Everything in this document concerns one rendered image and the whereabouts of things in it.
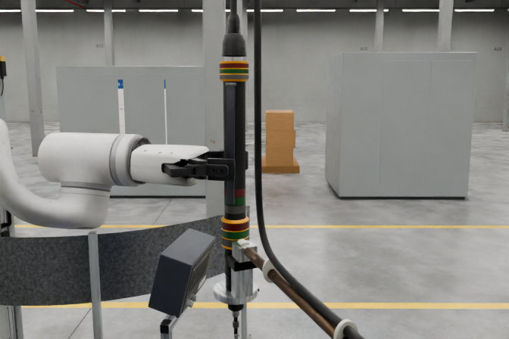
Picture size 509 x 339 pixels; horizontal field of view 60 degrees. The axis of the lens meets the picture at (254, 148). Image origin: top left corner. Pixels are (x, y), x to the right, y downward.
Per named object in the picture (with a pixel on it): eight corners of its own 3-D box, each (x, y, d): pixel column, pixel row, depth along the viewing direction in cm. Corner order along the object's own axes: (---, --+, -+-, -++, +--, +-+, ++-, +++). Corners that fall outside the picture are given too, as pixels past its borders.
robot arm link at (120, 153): (137, 179, 76) (154, 180, 75) (110, 191, 67) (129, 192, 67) (135, 131, 75) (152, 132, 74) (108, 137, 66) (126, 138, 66)
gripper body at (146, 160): (150, 176, 76) (212, 179, 74) (120, 191, 66) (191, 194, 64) (148, 133, 75) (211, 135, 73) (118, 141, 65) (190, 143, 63)
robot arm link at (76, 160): (105, 188, 66) (113, 129, 68) (29, 184, 69) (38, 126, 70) (131, 193, 74) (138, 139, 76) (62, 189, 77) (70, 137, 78)
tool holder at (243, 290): (270, 306, 67) (270, 244, 65) (226, 315, 64) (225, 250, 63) (248, 281, 75) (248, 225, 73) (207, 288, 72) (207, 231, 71)
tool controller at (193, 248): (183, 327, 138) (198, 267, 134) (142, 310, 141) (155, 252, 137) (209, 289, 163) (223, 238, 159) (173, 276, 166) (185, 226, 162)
